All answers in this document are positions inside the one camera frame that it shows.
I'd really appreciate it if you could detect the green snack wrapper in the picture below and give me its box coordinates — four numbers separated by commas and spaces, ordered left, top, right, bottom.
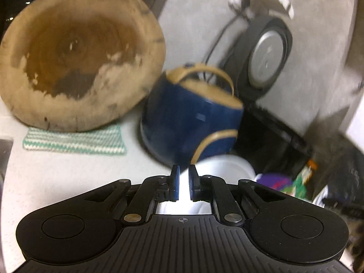
283, 166, 312, 200

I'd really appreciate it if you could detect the white round plate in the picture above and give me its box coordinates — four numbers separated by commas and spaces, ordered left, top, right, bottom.
156, 155, 256, 215

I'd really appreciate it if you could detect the green white knitted cloth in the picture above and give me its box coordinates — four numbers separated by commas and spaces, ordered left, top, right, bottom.
22, 124, 126, 156

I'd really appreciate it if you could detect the pink purple sponge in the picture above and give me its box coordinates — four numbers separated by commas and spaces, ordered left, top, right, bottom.
255, 173, 293, 191

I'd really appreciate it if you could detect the black power cable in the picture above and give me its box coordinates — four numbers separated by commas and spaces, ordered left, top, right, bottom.
202, 0, 251, 82

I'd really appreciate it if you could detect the black rice cooker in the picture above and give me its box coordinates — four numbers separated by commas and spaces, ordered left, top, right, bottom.
219, 15, 312, 179

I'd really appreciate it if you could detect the round wooden cutting board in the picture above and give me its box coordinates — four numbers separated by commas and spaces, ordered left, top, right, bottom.
1, 0, 165, 132

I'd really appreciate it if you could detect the steel kitchen sink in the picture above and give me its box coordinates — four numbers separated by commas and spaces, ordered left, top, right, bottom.
0, 137, 14, 188

